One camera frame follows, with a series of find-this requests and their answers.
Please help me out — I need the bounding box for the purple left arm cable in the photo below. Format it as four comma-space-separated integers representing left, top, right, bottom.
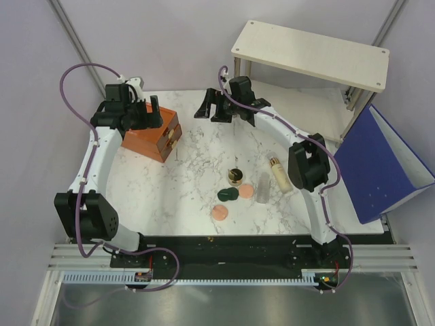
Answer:
58, 62, 180, 293

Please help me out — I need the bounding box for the dark green makeup sponge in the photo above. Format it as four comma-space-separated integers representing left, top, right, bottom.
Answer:
217, 187, 239, 202

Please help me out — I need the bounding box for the white two-tier shelf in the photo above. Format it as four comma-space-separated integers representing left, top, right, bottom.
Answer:
231, 20, 390, 143

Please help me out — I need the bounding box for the cream lotion bottle gold cap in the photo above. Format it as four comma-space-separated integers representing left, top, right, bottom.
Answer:
267, 152, 294, 194

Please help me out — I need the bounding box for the aluminium rail frame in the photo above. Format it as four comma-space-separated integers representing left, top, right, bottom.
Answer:
31, 244, 431, 325

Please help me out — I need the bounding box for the orange drawer organizer box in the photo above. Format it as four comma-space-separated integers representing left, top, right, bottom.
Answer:
122, 107, 177, 163

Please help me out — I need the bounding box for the white slotted cable duct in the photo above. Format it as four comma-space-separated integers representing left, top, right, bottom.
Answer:
63, 271, 153, 285

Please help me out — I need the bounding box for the pink round makeup puff front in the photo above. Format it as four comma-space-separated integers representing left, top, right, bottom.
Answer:
211, 204, 228, 221

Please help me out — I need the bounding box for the blue file binder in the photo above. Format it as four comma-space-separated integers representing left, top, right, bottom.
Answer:
334, 105, 434, 224

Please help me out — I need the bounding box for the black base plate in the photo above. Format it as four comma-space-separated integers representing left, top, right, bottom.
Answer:
70, 234, 397, 283

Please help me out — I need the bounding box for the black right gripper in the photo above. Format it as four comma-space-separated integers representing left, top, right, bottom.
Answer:
194, 88, 240, 124

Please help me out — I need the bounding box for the pink round makeup puff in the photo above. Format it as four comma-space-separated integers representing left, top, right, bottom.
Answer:
239, 184, 255, 199
211, 204, 228, 221

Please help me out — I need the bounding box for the gold lid cream jar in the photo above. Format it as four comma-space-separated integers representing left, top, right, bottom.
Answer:
228, 168, 243, 187

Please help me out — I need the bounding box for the clear small bottle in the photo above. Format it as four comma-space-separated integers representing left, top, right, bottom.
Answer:
256, 172, 271, 204

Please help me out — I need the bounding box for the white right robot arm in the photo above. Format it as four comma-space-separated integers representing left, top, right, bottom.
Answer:
194, 76, 353, 268

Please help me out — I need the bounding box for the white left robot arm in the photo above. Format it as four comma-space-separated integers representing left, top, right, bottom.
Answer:
54, 75, 163, 267

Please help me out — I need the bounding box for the clear drawer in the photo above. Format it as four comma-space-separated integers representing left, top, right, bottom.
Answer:
162, 124, 182, 162
162, 114, 179, 140

